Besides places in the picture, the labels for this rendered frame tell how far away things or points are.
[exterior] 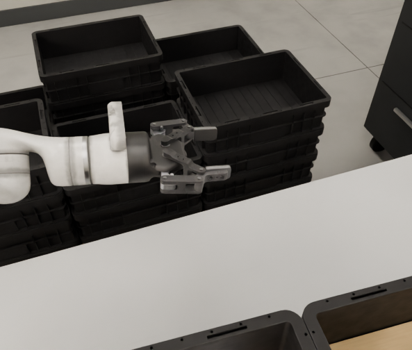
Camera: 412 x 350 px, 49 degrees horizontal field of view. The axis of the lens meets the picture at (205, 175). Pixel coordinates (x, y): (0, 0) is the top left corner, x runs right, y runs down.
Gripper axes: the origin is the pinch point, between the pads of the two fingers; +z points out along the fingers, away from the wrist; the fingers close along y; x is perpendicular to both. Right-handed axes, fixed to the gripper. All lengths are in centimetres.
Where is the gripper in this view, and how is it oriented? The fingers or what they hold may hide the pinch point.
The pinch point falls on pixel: (219, 151)
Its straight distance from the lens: 69.9
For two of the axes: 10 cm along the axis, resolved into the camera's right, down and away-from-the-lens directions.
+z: 9.8, -0.7, 2.0
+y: 2.0, 6.7, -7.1
